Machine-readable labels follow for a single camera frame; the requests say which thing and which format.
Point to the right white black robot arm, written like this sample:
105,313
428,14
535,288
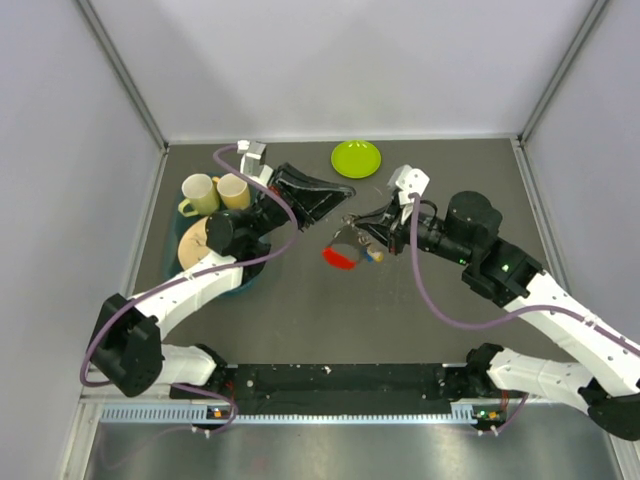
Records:
602,378

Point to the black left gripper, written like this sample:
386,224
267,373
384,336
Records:
309,199

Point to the grey slotted cable duct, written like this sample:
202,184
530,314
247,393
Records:
203,414

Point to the lime green plate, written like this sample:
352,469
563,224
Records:
356,159

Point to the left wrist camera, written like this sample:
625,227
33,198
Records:
253,160

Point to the red-handled metal key holder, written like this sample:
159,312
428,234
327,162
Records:
342,252

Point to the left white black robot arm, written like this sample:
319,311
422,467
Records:
128,346

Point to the mustard yellow mug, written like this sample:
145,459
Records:
233,191

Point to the aluminium frame rail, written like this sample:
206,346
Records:
507,371

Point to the pale green mug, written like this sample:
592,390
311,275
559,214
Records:
200,196

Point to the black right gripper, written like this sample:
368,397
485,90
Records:
394,235

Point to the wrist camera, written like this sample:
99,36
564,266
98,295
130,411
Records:
405,181
253,160

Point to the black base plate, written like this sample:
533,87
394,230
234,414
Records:
430,381

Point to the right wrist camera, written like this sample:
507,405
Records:
405,181

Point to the patterned wooden plate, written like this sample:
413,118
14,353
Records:
192,247

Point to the teal plastic basin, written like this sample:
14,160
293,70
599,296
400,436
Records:
229,235

